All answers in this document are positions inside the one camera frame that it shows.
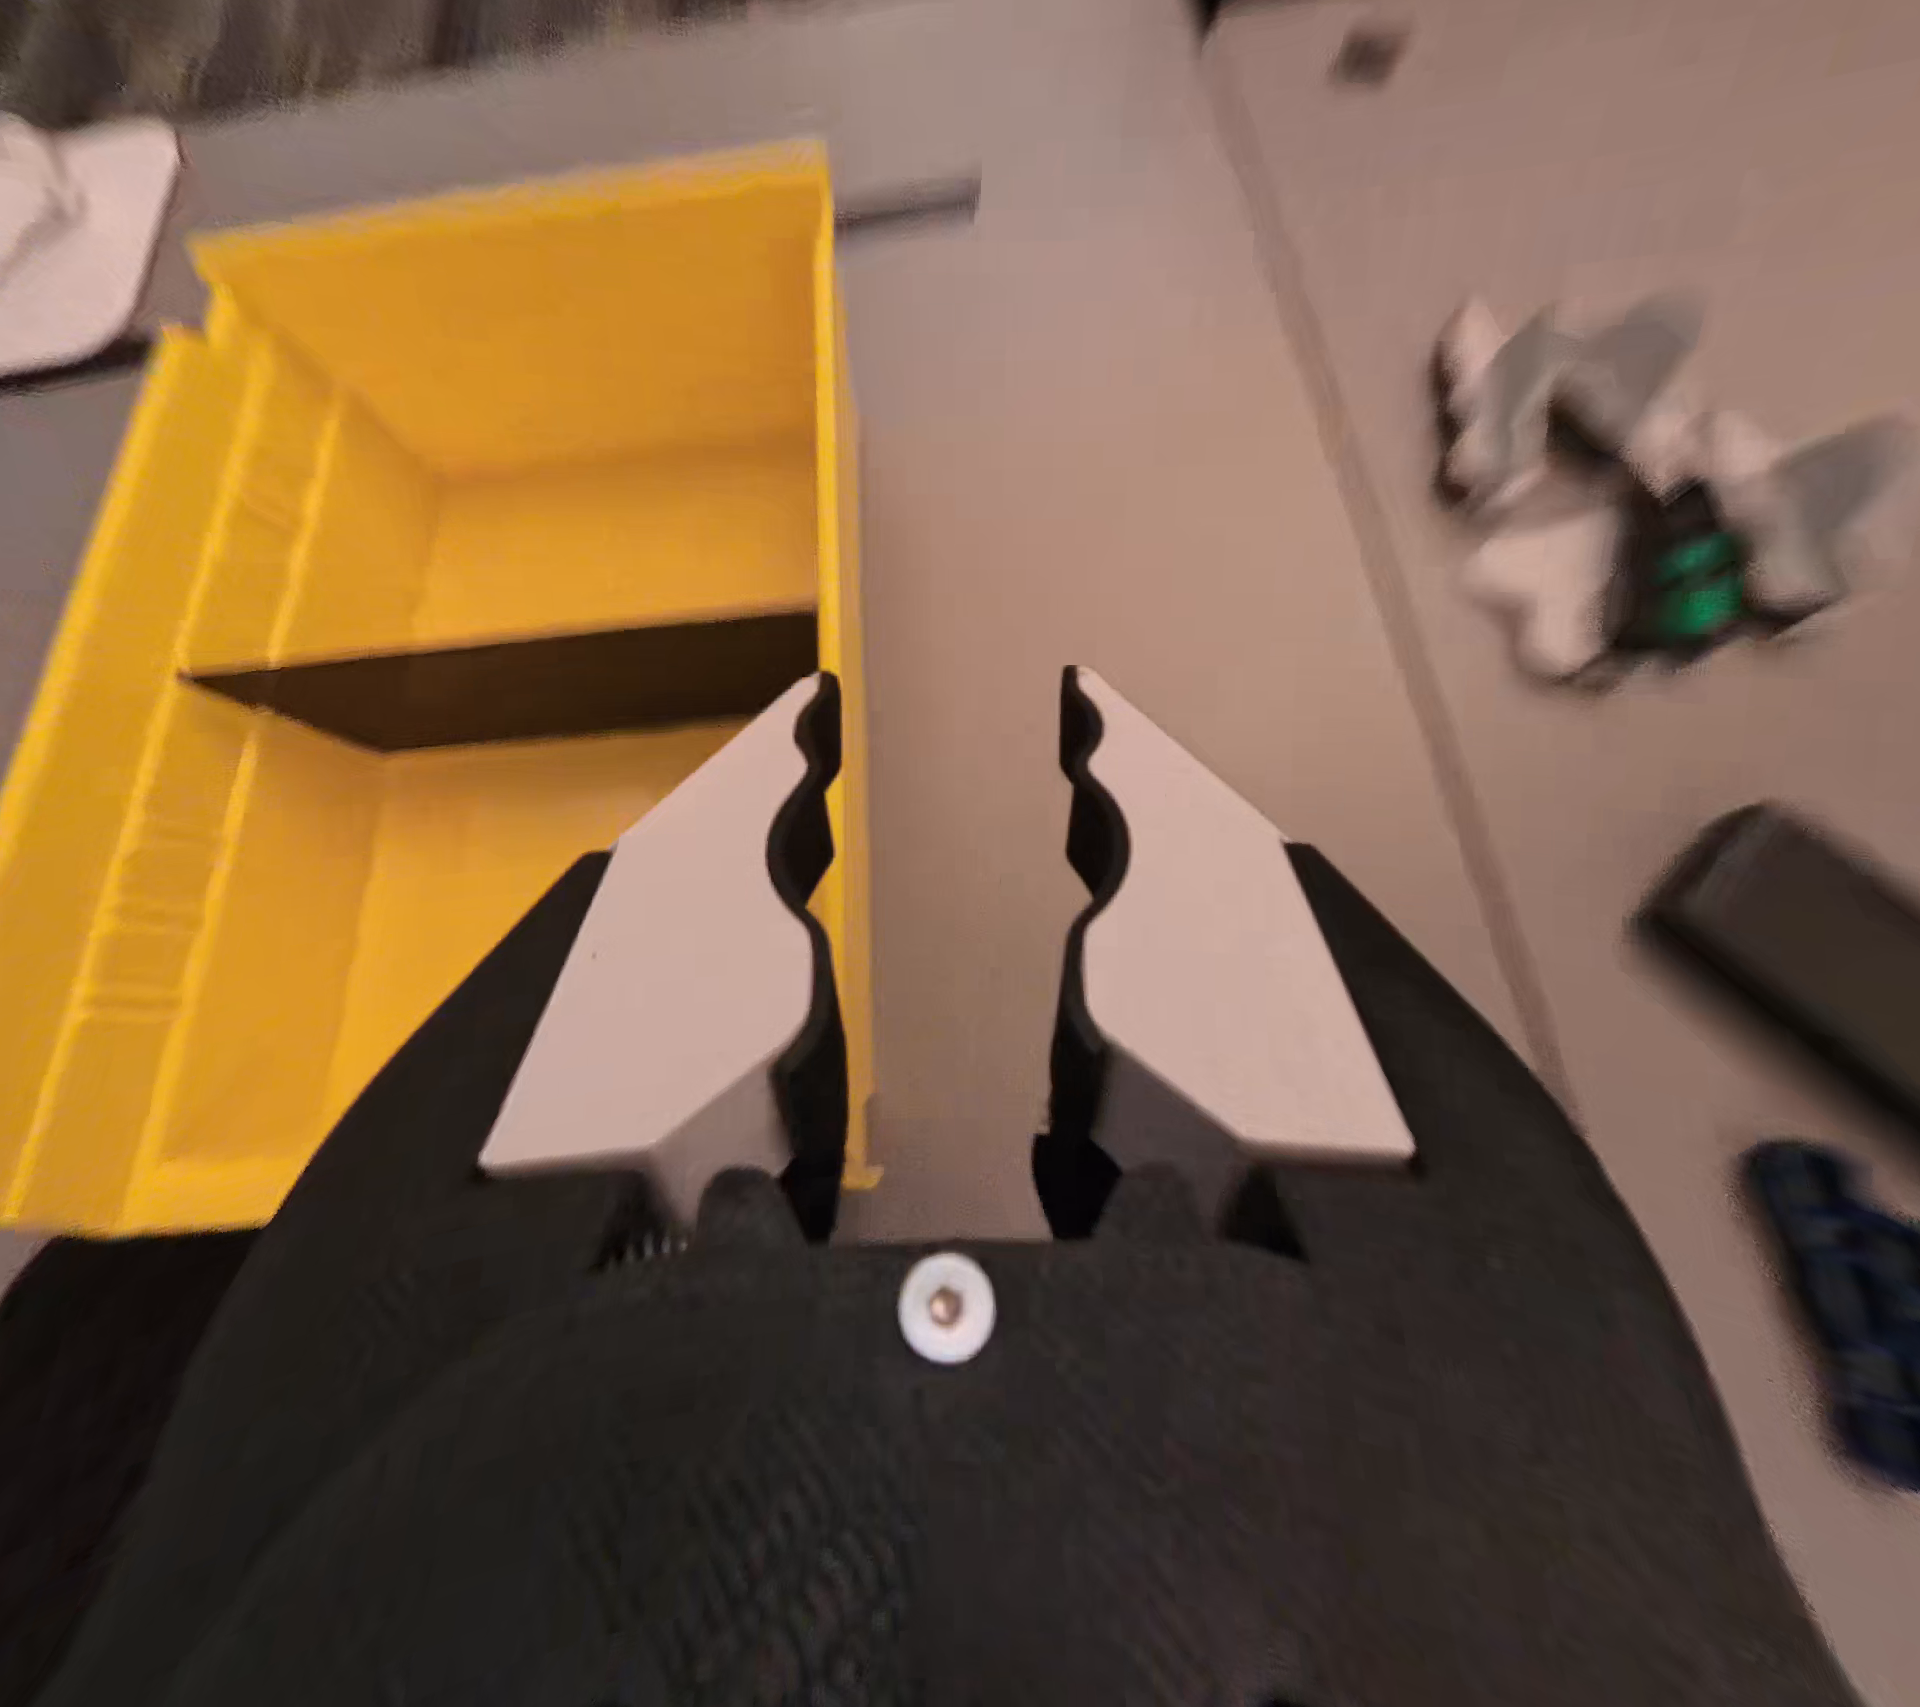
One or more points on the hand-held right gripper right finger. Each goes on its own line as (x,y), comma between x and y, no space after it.
(1215,987)

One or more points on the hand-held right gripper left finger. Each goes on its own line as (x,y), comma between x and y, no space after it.
(673,987)

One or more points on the yellow plastic bin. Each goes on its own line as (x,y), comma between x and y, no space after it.
(523,389)

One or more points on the blue circuit board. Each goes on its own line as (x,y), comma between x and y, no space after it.
(1844,1287)

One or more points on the black rectangular device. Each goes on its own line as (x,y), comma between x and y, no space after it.
(1786,942)

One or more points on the black bin divider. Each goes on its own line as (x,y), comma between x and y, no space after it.
(523,689)

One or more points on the grey white plastic parts pile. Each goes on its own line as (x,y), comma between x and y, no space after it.
(1530,566)

